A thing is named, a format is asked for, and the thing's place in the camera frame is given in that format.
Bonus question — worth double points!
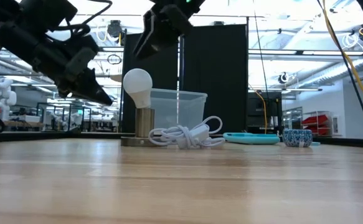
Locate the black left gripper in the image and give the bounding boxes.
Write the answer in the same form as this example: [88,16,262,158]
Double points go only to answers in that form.
[33,30,113,106]

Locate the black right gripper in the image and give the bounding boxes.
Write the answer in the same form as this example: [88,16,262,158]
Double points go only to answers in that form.
[133,0,205,60]

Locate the white lightbulb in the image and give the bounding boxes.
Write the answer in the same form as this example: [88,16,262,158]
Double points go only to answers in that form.
[122,68,154,110]

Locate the brass lamp socket base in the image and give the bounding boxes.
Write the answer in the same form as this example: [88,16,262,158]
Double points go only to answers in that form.
[120,107,167,147]

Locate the white lamp cord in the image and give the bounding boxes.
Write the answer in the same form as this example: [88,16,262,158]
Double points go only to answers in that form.
[148,115,227,150]

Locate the black divider panel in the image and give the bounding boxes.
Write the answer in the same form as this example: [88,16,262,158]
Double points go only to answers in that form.
[121,24,250,135]

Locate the black equipment cabinet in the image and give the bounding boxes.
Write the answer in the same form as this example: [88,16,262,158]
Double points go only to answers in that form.
[247,91,283,136]

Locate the blue calculator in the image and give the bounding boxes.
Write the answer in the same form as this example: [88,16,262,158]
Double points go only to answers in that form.
[222,132,281,146]

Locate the blue patterned tape roll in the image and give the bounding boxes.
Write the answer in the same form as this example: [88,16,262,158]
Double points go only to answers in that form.
[282,128,314,148]

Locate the red bin shelf rack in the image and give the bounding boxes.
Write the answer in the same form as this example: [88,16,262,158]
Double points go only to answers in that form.
[301,111,334,137]

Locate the black aluminium table frame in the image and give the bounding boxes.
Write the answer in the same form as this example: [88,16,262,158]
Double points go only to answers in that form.
[0,129,363,149]

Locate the thin yellow cable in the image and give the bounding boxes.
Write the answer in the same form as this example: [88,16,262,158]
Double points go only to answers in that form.
[250,86,268,135]

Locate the yellow drop cable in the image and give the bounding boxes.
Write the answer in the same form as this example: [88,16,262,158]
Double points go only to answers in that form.
[321,0,363,129]

